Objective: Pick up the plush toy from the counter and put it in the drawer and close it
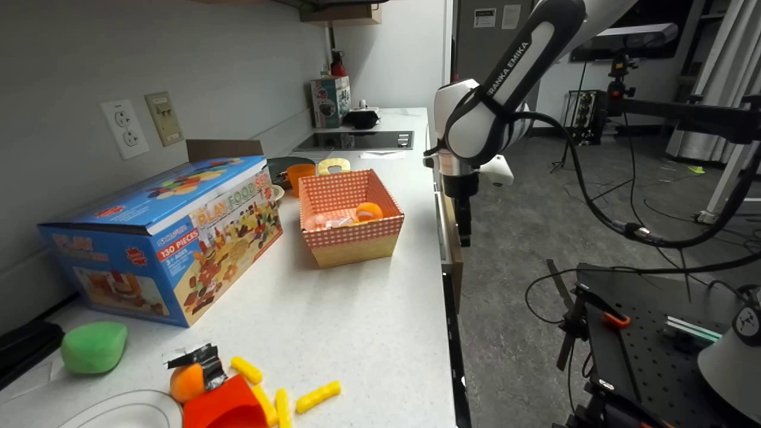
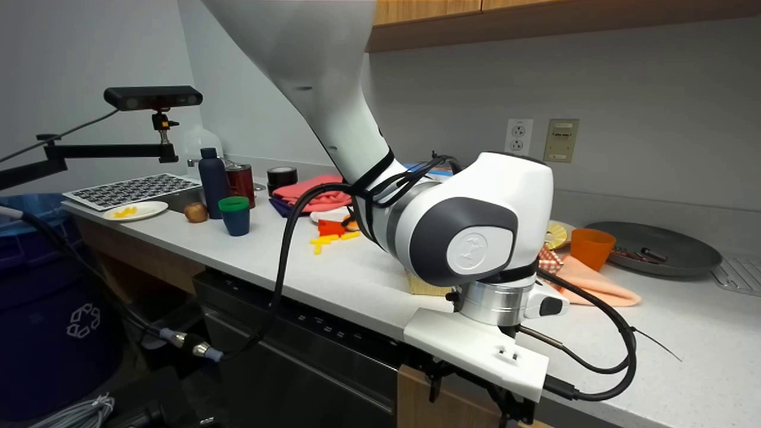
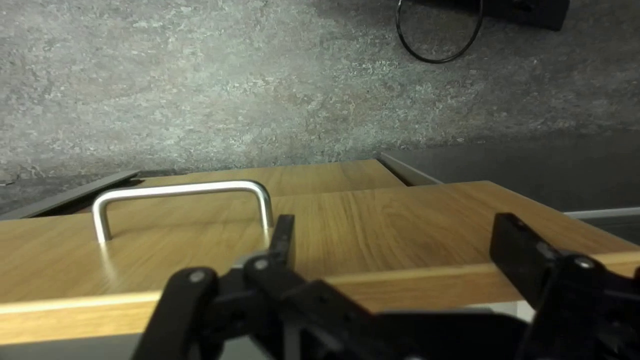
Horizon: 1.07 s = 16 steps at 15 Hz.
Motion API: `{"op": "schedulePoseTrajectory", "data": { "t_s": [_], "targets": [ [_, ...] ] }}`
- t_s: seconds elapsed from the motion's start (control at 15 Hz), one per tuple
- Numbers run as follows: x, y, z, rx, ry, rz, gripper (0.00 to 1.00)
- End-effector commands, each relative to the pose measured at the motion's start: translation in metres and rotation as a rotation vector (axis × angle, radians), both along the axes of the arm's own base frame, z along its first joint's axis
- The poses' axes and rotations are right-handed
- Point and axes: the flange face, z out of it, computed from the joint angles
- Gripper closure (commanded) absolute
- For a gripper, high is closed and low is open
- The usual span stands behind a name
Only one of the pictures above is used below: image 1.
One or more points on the green toy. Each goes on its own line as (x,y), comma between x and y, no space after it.
(95,348)

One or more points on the orange toy ball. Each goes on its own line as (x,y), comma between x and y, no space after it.
(370,213)

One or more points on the black perforated breadboard plate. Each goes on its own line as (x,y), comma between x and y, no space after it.
(649,364)

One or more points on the small black appliance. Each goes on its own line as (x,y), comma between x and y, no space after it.
(359,120)

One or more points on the teal white tube bundle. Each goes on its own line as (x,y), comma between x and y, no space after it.
(693,329)

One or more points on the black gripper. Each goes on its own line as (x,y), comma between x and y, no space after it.
(464,190)

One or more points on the pink toy packet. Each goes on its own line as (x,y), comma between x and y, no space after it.
(334,219)

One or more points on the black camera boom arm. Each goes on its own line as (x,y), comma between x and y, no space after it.
(691,114)

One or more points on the black power strip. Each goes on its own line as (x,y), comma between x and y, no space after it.
(584,114)

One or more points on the black glass cooktop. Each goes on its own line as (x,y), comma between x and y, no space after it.
(357,141)

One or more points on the orange cup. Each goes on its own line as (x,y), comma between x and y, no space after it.
(301,179)

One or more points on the black round disc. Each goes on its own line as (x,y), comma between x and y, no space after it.
(277,169)

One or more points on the grey metal stand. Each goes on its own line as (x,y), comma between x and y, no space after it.
(728,71)

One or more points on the red bottle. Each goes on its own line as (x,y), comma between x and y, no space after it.
(337,64)

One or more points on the yellow tape roll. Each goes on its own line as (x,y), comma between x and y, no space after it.
(318,167)

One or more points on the white plate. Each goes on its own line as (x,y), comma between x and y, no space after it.
(119,411)

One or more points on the small printed carton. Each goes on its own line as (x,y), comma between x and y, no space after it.
(329,102)

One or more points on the beige wall switch plate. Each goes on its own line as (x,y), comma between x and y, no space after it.
(165,120)

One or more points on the wooden front kitchen drawer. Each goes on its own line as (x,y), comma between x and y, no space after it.
(453,274)

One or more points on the black stereo camera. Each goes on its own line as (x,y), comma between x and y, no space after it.
(626,39)

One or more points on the orange black white toy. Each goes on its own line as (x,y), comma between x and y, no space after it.
(188,384)

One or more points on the yellow toy fry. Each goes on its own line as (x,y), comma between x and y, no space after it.
(246,368)
(316,396)
(269,405)
(284,408)

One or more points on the white wall outlet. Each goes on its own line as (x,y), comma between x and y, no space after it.
(123,126)

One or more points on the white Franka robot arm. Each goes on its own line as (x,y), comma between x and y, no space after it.
(508,71)

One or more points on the red toy fries carton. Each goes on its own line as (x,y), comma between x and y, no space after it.
(226,408)

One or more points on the blue toy food box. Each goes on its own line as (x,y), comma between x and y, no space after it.
(157,238)

